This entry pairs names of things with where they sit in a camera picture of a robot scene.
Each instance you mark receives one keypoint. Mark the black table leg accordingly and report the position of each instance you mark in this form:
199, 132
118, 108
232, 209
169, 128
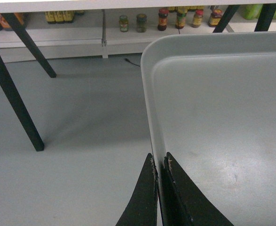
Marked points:
19, 108
21, 32

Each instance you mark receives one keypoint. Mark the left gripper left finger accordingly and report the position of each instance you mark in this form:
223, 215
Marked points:
143, 204

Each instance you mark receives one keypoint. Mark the black table leg near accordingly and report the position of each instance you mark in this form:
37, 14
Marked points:
19, 108

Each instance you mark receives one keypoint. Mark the green pickle jar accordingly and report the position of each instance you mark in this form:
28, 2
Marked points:
123, 23

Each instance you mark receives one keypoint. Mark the olive pickle jar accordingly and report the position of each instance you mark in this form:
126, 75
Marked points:
141, 22

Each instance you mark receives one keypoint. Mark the red chili sauce jar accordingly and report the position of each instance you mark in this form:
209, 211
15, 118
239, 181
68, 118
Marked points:
162, 19

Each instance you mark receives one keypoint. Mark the grey rectangular serving tray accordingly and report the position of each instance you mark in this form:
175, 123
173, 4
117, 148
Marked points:
211, 103

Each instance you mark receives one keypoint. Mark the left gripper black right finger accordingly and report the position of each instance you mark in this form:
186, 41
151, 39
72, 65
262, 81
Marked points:
181, 201

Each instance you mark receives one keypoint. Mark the black table leg far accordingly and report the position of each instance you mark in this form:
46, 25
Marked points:
21, 32

